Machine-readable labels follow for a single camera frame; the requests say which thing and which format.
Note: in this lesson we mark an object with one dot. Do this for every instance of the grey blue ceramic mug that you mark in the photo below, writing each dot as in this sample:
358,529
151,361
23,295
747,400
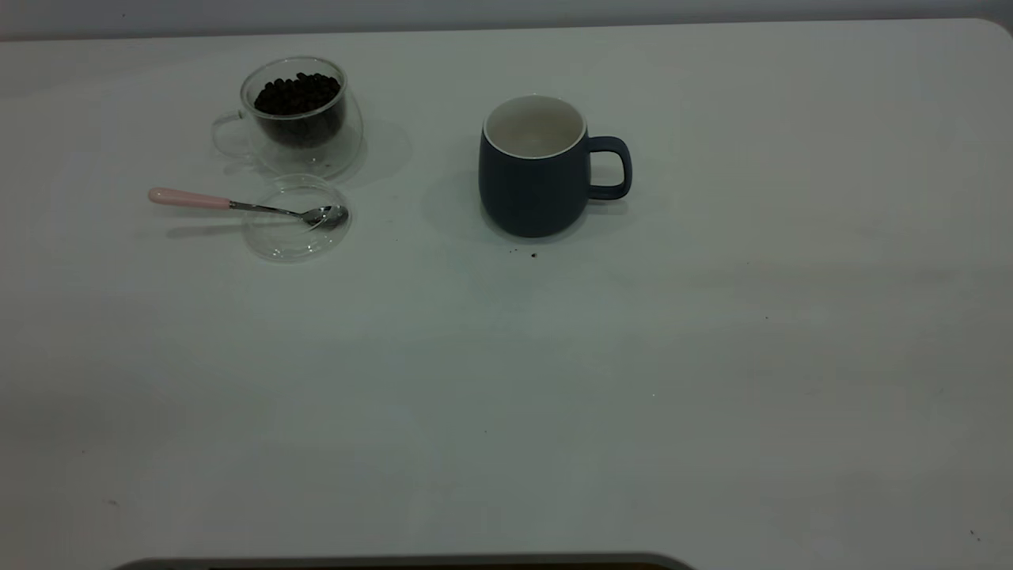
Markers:
530,194

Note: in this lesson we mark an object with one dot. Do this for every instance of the dark coffee bean pile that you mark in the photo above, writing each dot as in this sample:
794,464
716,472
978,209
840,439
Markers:
297,96

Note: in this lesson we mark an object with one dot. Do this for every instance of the small clear glass dish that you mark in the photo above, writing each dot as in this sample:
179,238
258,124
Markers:
285,241

